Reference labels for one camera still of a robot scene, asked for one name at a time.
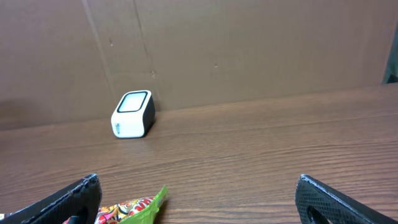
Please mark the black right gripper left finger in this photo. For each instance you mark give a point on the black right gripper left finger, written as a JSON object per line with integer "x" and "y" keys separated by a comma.
{"x": 78, "y": 203}

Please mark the white barcode scanner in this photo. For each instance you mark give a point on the white barcode scanner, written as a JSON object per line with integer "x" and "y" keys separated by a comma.
{"x": 134, "y": 115}

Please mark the green candy bag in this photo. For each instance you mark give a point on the green candy bag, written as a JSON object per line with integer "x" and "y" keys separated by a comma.
{"x": 138, "y": 211}

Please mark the dark object at right edge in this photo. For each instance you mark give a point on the dark object at right edge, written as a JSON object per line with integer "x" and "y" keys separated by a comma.
{"x": 390, "y": 74}

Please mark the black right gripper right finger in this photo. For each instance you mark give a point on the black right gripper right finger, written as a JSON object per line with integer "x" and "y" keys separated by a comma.
{"x": 318, "y": 203}

